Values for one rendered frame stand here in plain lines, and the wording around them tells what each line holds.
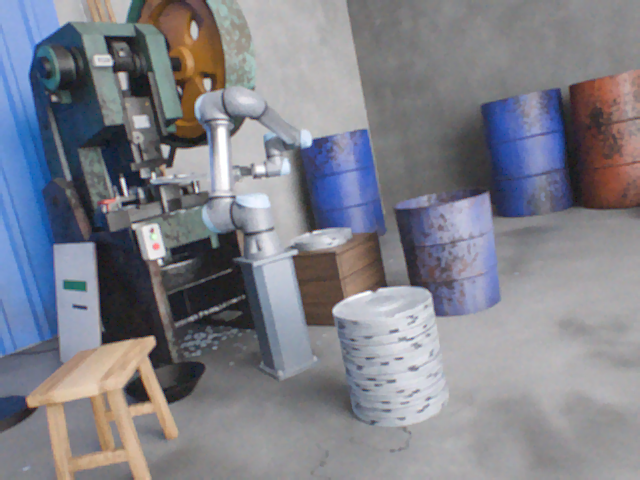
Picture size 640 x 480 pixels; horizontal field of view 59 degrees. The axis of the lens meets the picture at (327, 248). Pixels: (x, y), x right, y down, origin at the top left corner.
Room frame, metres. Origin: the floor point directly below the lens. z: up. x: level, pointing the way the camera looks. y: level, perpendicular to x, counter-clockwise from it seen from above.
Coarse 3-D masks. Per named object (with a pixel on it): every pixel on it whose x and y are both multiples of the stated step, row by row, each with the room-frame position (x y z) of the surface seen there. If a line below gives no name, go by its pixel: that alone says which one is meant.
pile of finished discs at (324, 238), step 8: (320, 232) 2.79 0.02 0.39; (328, 232) 2.69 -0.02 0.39; (336, 232) 2.69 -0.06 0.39; (344, 232) 2.58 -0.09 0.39; (296, 240) 2.69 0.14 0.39; (304, 240) 2.64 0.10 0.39; (312, 240) 2.58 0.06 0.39; (320, 240) 2.53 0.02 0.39; (328, 240) 2.53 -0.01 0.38; (336, 240) 2.55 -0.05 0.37; (344, 240) 2.58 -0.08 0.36; (296, 248) 2.60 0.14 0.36; (304, 248) 2.56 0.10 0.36; (312, 248) 2.54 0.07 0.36; (320, 248) 2.53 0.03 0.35
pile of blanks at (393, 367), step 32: (384, 320) 1.46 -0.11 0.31; (416, 320) 1.48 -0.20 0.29; (352, 352) 1.52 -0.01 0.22; (384, 352) 1.46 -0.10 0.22; (416, 352) 1.47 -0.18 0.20; (352, 384) 1.54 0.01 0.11; (384, 384) 1.46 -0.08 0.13; (416, 384) 1.46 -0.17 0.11; (384, 416) 1.47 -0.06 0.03; (416, 416) 1.46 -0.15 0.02
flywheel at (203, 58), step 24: (168, 0) 2.92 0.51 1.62; (192, 0) 2.77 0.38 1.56; (168, 24) 2.98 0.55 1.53; (216, 24) 2.68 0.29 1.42; (192, 48) 2.88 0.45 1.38; (216, 48) 2.71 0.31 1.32; (192, 72) 2.90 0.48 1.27; (216, 72) 2.79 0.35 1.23; (192, 96) 2.94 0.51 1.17; (192, 120) 2.97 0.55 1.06
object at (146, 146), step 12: (132, 108) 2.61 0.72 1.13; (144, 108) 2.65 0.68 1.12; (132, 120) 2.60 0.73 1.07; (144, 120) 2.64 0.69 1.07; (144, 132) 2.63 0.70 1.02; (156, 132) 2.67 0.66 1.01; (120, 144) 2.63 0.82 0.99; (132, 144) 2.57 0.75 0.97; (144, 144) 2.58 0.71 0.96; (156, 144) 2.62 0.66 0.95; (120, 156) 2.65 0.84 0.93; (132, 156) 2.58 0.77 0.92; (144, 156) 2.57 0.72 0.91; (156, 156) 2.61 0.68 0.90
